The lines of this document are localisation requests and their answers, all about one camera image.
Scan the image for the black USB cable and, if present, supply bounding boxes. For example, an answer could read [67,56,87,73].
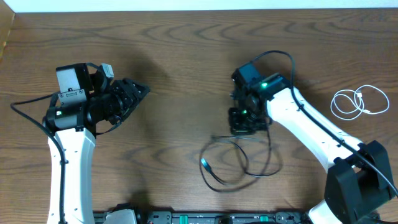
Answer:
[198,123,284,194]

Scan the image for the white USB cable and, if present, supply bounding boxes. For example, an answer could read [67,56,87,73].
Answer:
[330,84,391,121]

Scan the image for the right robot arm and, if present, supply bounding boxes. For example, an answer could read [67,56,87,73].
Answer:
[229,63,397,223]

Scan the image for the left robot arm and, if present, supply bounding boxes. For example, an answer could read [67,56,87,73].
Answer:
[43,63,150,223]

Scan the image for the cardboard piece at edge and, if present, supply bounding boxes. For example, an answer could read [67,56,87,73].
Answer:
[0,0,16,58]

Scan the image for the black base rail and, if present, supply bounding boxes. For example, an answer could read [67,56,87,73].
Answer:
[93,202,380,224]

